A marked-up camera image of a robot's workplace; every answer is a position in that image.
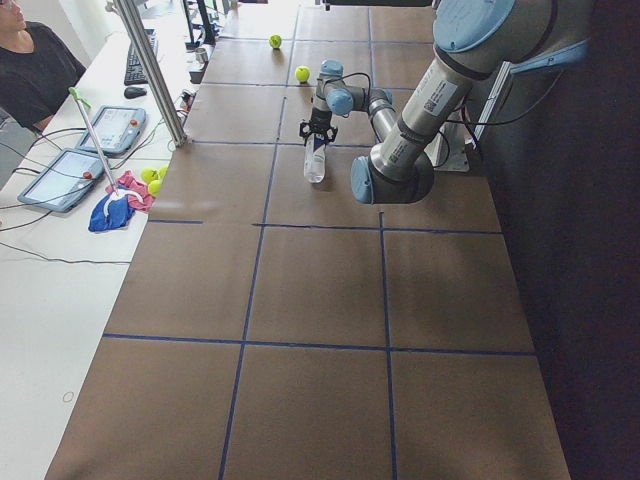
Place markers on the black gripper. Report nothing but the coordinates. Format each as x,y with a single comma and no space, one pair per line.
318,120

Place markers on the clear tennis ball can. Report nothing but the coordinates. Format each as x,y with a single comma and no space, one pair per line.
315,159

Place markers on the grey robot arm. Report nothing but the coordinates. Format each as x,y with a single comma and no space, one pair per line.
471,41

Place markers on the tennis ball near arm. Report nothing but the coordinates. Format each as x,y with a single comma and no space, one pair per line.
302,74

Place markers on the far tennis ball on table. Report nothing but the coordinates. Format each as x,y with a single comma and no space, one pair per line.
275,41

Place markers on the tennis ball on desk lower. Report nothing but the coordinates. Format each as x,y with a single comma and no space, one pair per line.
154,187

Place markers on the tennis ball on desk left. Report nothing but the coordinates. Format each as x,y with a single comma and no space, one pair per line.
149,174

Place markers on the metal cup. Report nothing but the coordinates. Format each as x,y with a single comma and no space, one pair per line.
201,55

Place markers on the pink cloth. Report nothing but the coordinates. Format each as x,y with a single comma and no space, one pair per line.
135,191

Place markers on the black keyboard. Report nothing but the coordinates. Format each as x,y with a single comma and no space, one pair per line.
134,71

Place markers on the black computer mouse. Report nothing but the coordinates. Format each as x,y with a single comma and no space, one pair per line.
132,92

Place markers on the far grey teach pendant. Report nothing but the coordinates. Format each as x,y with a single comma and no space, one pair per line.
118,127

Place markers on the grey teach pendant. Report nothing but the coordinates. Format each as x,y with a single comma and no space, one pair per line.
64,182
118,127

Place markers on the blue cloth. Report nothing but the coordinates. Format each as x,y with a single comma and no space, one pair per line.
110,214

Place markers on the near grey teach pendant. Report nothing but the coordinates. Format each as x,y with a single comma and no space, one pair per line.
64,182

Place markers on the person in black shirt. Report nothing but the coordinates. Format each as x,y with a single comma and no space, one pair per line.
37,69

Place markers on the aluminium frame post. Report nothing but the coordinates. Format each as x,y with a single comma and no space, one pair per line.
130,17

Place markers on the grabber stick green handle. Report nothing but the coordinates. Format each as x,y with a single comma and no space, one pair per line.
90,141

